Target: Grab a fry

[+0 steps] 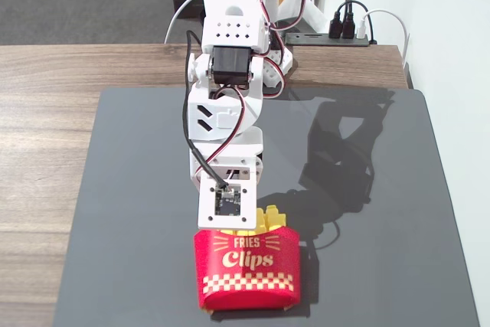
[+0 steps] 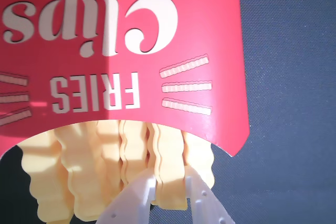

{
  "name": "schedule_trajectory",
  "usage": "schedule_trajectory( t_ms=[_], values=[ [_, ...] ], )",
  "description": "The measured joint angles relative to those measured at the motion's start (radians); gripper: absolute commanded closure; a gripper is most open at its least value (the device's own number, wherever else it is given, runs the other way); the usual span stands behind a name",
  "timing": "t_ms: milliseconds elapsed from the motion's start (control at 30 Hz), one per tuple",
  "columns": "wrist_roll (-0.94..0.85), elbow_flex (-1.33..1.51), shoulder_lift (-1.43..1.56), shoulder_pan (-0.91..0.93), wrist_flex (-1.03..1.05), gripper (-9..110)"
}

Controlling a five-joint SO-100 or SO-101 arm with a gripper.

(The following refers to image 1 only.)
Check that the red fries clips box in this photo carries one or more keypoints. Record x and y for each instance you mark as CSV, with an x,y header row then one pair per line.
x,y
249,285

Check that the white gripper camera module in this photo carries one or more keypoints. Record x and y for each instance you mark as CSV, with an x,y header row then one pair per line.
x,y
208,204

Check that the black usb hub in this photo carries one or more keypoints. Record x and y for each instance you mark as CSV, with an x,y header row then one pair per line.
x,y
306,40

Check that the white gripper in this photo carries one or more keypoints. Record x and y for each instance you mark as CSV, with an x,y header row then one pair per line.
x,y
256,145

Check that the grey table mat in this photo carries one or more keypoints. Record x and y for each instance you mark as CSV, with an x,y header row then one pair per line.
x,y
134,208

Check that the yellow fry clip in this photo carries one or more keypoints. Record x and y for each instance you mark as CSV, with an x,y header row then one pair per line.
x,y
260,221
243,232
226,232
276,219

